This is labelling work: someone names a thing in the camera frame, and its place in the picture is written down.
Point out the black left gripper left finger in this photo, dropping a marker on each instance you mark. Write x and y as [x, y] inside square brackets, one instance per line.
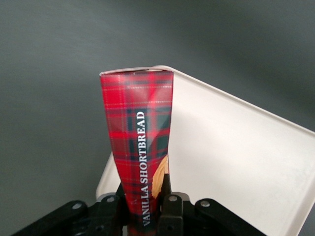
[108, 216]

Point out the cream plastic tray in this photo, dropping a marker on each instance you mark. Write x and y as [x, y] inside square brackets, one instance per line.
[233, 157]

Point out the red tartan cookie box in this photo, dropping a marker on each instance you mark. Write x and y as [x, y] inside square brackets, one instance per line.
[137, 137]

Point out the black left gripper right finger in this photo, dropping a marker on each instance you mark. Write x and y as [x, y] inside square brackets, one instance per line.
[171, 214]

